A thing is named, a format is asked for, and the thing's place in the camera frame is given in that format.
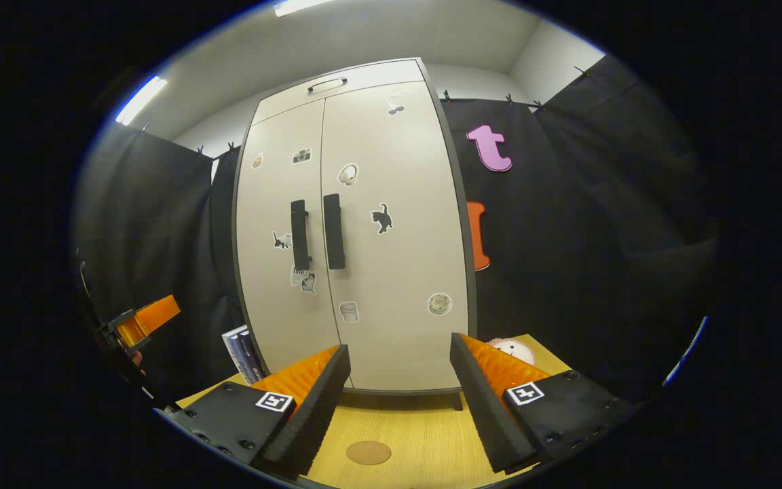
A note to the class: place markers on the blue grey book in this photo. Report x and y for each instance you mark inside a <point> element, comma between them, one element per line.
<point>243,356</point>

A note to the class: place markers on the small ceiling light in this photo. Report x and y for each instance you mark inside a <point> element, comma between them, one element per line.
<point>141,100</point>

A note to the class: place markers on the long ceiling light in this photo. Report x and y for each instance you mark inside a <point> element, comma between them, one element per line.
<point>299,5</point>

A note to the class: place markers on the round cork coaster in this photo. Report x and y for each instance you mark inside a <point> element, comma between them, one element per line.
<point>368,453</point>

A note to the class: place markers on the white cabinet door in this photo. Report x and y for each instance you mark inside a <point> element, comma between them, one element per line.
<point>411,272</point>
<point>262,204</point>

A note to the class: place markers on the grey white book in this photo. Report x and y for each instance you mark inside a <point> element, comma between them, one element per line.
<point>231,353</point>

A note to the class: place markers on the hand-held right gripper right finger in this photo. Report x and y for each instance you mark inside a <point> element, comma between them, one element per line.
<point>482,414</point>

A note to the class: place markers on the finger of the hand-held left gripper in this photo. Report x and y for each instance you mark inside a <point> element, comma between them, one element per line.
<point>153,314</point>

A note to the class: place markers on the white cabinet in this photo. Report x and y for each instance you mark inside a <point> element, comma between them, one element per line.
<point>462,272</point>

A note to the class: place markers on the black backdrop cloth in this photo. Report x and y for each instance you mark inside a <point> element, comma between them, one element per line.
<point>588,238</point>
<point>153,224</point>

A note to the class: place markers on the dark navy book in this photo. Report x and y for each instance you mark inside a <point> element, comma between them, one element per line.
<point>255,360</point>

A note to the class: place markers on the pink white plush toy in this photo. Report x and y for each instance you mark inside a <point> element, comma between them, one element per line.
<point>516,351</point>

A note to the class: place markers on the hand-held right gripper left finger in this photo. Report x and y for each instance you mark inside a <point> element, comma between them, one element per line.
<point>316,421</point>

